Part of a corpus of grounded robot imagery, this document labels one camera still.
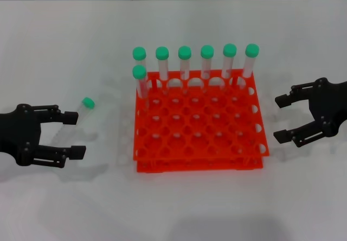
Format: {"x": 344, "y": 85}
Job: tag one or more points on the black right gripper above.
{"x": 332, "y": 108}

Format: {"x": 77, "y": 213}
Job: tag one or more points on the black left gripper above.
{"x": 19, "y": 132}

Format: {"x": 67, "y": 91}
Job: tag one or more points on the clear test tube green cap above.
{"x": 139, "y": 53}
{"x": 207, "y": 51}
{"x": 229, "y": 50}
{"x": 252, "y": 50}
{"x": 139, "y": 72}
{"x": 88, "y": 102}
{"x": 162, "y": 53}
{"x": 185, "y": 52}

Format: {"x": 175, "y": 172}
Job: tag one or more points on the orange test tube rack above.
{"x": 200, "y": 127}

